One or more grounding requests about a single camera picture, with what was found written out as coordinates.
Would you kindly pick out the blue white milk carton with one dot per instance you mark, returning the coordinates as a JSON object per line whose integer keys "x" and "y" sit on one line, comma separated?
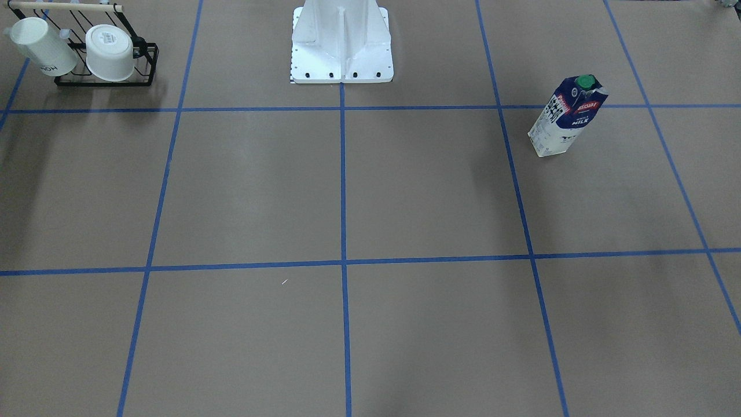
{"x": 573, "y": 105}

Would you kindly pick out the white upside-down cup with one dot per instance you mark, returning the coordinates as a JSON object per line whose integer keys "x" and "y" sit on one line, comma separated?
{"x": 109, "y": 53}

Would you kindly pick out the white mug with lettering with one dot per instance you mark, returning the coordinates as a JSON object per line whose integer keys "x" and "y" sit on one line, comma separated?
{"x": 36, "y": 40}

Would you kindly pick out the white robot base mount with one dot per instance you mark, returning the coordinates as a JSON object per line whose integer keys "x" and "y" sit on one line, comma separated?
{"x": 341, "y": 42}

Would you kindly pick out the black wire cup rack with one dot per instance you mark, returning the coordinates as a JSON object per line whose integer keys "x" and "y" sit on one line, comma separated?
{"x": 72, "y": 19}

